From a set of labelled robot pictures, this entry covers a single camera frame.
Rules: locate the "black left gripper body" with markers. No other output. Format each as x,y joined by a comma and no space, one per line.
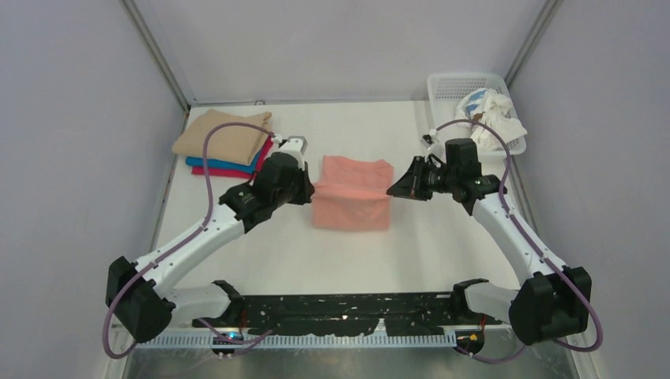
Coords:
302,183

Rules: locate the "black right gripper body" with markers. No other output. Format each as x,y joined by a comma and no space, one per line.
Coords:
422,178

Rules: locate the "salmon pink t-shirt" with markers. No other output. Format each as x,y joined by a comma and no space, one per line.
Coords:
351,195

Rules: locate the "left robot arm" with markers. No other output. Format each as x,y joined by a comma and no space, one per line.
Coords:
142,294

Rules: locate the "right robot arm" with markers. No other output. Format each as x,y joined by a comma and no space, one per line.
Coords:
552,301

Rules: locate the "magenta folded t-shirt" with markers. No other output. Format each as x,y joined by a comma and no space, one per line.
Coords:
264,151

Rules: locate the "beige folded t-shirt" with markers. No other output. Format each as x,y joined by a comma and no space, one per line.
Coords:
191,142

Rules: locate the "white crumpled t-shirt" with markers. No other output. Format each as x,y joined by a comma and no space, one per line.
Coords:
491,108

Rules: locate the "blue folded t-shirt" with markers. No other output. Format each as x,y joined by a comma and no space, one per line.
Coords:
225,165

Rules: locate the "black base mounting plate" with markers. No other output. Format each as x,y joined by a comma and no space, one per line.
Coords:
401,314

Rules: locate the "white slotted cable duct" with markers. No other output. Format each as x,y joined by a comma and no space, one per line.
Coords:
378,339

